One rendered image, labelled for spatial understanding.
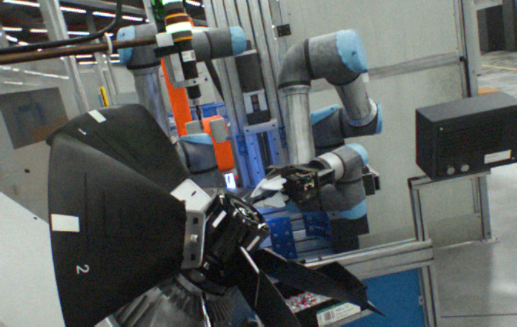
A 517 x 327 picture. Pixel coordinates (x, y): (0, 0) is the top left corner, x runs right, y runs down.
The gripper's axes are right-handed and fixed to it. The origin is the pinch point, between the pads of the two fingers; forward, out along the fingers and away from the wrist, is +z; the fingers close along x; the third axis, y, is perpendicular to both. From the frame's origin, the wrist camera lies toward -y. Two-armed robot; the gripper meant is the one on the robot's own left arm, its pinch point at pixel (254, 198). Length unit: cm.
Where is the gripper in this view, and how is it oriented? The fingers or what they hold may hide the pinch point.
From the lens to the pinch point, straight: 92.0
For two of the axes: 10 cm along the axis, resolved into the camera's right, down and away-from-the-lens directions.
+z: -7.6, 2.8, -5.9
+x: 1.4, 9.5, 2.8
